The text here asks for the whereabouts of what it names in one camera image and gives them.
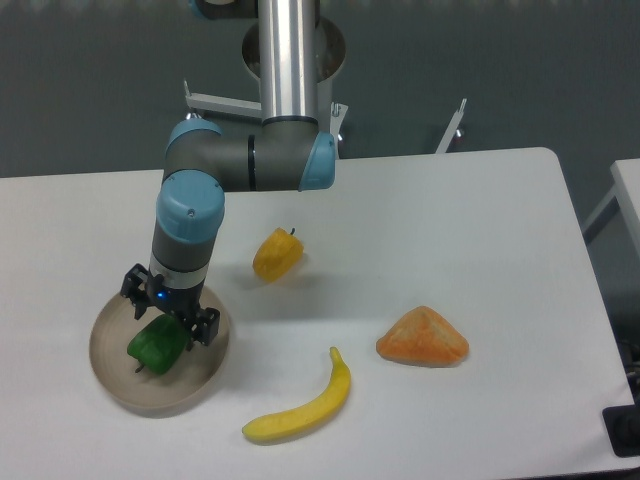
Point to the beige round plate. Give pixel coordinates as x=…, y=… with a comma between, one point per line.
x=133, y=385

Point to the yellow toy banana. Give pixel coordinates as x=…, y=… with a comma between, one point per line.
x=302, y=419

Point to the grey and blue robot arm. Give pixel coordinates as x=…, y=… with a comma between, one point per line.
x=291, y=152

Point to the green toy bell pepper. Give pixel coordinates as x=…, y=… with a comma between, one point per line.
x=159, y=344

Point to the black device at table edge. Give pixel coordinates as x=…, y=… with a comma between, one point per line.
x=622, y=426

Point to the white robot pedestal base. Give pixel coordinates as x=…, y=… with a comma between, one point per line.
x=330, y=58

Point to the orange toy pumpkin wedge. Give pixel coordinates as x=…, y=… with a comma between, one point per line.
x=423, y=337

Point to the yellow toy bell pepper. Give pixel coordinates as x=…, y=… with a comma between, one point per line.
x=278, y=254

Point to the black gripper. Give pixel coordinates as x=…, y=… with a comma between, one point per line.
x=179, y=297

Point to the white side table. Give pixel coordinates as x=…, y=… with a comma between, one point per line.
x=622, y=197

